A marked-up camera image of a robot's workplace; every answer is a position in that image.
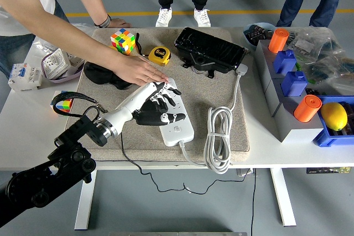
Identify person's left hand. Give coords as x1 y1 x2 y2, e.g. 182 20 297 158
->
106 18 132 29

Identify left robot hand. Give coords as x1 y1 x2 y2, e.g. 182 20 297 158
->
105 81 186 137

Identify person's right hand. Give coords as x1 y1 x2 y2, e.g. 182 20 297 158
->
112 55 170 87

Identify black power adapter plug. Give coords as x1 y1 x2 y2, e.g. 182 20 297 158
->
138 99 166 118

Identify thin black adapter cord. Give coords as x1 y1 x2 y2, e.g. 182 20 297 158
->
119 132 249 196

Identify white power strip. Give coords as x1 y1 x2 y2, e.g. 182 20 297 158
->
159 77 195 147

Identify dark wristband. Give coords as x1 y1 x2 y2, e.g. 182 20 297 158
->
93 14 112 29

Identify colourful puzzle cube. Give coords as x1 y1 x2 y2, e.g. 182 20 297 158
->
110 28 136 56
49 91 74 114

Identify yellow tape measure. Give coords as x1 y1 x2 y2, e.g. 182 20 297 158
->
134 32 171 67

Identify black cloth pouch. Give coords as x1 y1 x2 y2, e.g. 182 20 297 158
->
83 60 133 90

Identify pale purple tray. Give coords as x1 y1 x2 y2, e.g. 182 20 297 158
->
40 50 85 84

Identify glossy black device box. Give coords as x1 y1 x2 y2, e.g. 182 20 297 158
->
173 27 249 79

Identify grey-brown mat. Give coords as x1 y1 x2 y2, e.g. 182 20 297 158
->
60 27 251 165

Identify clear bag of screws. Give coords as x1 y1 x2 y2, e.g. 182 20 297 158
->
32 23 96 54

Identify white table leg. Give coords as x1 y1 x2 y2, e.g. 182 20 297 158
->
74 169 97 230
269 168 297 227

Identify white circuit breaker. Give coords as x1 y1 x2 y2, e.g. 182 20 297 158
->
7 62 43 92

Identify light blue bowl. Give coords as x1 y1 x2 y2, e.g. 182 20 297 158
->
242 22 277 49

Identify grey holder box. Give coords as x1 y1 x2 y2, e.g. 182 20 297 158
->
253 38 305 95
264 77 325 143

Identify dark circuit boards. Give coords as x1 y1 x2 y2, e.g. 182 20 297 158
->
246 25 274 40

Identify orange cylinder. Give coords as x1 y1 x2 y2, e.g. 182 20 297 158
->
268 28 290 54
293 94 323 123

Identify blue peg block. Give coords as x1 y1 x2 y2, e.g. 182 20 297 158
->
280 70 309 98
273 49 298 76

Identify clear bag of components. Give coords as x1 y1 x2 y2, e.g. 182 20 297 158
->
301 53 354 97
286 25 346 64

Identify blue plastic bin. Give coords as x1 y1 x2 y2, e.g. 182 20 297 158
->
313 95 354 148

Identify yellow lemon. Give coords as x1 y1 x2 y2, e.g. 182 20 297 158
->
320 102 348 132

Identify black table control panel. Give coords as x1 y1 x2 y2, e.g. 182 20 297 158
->
305 166 352 175

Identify white wall socket panel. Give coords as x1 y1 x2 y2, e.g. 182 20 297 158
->
66 50 85 67
43 48 70 80

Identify white power strip cable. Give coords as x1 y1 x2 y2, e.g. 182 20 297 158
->
179 63 249 175

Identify grey metal bracket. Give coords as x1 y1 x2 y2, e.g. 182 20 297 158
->
236 168 257 177

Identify black hanging cable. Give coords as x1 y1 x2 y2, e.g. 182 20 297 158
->
250 168 258 236

